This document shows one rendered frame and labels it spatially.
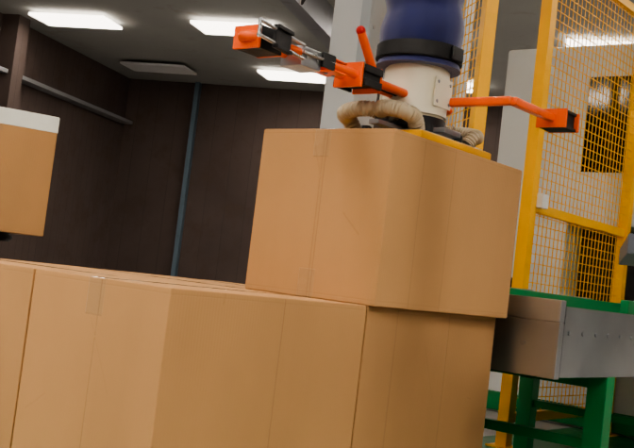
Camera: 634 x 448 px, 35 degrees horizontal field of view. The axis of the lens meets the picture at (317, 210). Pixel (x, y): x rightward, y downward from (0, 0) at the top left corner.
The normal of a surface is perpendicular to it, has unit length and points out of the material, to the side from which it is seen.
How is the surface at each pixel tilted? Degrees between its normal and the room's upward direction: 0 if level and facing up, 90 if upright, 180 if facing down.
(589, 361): 90
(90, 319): 90
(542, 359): 90
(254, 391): 90
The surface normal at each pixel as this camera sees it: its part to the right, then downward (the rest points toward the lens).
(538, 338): -0.61, -0.13
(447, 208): 0.77, 0.05
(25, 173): 0.51, 0.00
